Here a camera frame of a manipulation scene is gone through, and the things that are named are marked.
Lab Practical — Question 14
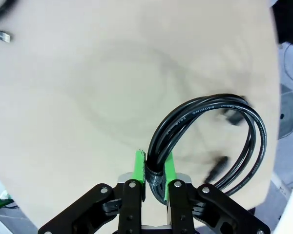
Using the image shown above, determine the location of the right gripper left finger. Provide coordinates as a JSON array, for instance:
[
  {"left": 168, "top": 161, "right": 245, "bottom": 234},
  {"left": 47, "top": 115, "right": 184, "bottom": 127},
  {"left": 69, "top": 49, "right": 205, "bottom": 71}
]
[{"left": 38, "top": 149, "right": 147, "bottom": 234}]

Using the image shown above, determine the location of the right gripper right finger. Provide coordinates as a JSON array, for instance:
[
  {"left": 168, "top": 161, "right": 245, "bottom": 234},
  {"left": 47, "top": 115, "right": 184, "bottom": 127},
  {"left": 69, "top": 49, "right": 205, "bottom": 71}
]
[{"left": 162, "top": 153, "right": 272, "bottom": 234}]

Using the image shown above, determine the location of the black velcro cable strap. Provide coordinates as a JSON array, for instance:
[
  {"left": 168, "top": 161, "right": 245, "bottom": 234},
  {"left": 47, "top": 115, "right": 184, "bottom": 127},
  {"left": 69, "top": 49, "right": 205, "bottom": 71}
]
[{"left": 144, "top": 167, "right": 164, "bottom": 187}]

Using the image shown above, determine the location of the black power cable with plug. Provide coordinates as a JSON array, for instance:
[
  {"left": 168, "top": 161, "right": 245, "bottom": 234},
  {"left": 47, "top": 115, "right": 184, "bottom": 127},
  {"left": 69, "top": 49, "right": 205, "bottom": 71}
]
[{"left": 144, "top": 94, "right": 268, "bottom": 205}]

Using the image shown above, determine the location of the black USB cable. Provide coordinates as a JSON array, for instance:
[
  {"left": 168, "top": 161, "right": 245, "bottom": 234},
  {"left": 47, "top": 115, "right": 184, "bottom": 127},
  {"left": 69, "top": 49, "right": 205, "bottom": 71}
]
[{"left": 0, "top": 0, "right": 18, "bottom": 43}]

